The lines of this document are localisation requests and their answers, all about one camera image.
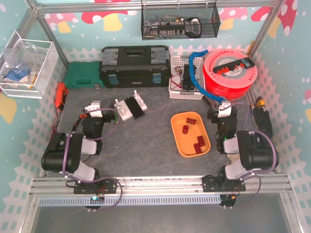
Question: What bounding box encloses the white plastic basket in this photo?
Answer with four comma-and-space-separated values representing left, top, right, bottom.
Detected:
169, 55, 205, 100

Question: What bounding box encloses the red cylinder bushing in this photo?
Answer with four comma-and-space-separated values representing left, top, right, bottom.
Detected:
182, 125, 189, 134

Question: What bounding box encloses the clear acrylic box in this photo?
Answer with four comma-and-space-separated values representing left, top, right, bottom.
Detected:
0, 32, 59, 99

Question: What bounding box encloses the blue white glove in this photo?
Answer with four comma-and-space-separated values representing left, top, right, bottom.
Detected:
4, 64, 31, 83

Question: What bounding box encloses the black toolbox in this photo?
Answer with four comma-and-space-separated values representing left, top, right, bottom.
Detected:
99, 45, 171, 88

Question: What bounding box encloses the black mesh wire basket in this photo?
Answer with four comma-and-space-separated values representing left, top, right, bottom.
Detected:
141, 1, 221, 40

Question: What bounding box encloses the red filament spool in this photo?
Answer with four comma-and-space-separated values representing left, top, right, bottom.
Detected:
203, 49, 258, 100

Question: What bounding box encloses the orange multimeter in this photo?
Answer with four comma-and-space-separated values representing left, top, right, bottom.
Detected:
54, 83, 69, 111

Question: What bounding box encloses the orange plastic tray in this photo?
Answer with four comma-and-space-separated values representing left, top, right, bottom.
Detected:
171, 111, 211, 158

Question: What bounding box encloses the brown tape roll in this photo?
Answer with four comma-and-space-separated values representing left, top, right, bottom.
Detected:
80, 154, 91, 162

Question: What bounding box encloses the blue corrugated hose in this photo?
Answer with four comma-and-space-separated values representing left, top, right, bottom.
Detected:
189, 50, 226, 102

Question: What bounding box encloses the green tool case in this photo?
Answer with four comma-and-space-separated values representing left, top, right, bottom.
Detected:
64, 61, 104, 89

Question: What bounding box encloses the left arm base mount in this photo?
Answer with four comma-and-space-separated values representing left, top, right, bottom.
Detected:
73, 179, 117, 195

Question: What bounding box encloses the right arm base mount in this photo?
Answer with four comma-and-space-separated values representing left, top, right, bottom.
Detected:
201, 175, 246, 193

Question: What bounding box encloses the grey slotted cable duct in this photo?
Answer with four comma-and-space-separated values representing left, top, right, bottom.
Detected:
39, 195, 221, 207

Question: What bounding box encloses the black terminal strip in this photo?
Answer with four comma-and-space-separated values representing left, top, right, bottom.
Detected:
212, 57, 255, 74

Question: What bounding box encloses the beige work glove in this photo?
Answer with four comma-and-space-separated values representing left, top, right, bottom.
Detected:
227, 153, 240, 164

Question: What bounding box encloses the black work glove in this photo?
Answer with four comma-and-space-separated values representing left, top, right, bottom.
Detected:
253, 107, 273, 139

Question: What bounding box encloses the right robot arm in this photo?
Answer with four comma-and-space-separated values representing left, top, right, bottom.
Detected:
207, 100, 279, 189

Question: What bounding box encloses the black ribbed rail block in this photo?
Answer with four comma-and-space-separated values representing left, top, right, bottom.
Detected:
124, 96, 145, 120

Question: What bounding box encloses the white peg base plate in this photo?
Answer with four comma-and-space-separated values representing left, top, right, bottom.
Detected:
114, 90, 148, 121

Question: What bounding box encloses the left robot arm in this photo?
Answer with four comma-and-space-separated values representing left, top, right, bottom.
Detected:
41, 102, 120, 183

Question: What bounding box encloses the yellow black screwdriver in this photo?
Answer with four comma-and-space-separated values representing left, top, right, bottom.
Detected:
251, 97, 265, 108

